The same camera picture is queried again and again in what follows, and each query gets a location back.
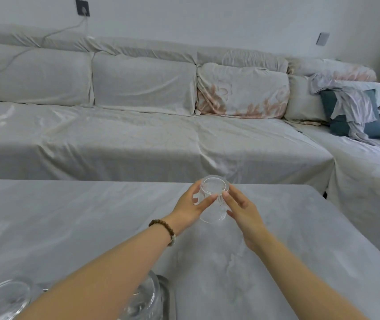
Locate clear glass jar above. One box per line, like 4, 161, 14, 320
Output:
0, 277, 45, 320

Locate pink floral back cushion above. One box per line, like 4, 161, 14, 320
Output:
196, 62, 291, 119

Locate teal throw pillow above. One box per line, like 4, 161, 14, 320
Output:
319, 89, 380, 140

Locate clear glass pitcher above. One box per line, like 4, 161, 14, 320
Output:
117, 270, 177, 320

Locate gray power cable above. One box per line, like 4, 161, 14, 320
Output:
6, 14, 87, 65

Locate pink floral bolster cushion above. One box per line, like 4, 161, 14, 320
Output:
288, 58, 378, 82

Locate small plain gray back cushion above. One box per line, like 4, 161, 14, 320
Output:
283, 75, 331, 124

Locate gray covered sectional sofa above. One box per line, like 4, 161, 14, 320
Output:
0, 22, 380, 230

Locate black wall socket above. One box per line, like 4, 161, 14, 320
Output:
75, 0, 91, 17

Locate person's right hand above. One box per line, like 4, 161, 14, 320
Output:
222, 184, 269, 253

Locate large plain gray back cushion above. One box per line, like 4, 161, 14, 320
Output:
0, 41, 95, 108
91, 51, 198, 117

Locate person's left hand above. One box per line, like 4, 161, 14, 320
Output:
167, 179, 218, 236

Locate person's right forearm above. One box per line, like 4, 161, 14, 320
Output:
253, 241, 370, 320

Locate person's left forearm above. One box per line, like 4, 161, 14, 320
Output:
16, 226, 174, 320

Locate clear ribbed glass cup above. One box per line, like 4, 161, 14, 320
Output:
198, 175, 230, 224

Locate brown beaded bracelet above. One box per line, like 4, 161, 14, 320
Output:
148, 219, 176, 247

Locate pale lavender garment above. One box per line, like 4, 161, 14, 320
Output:
309, 73, 380, 142

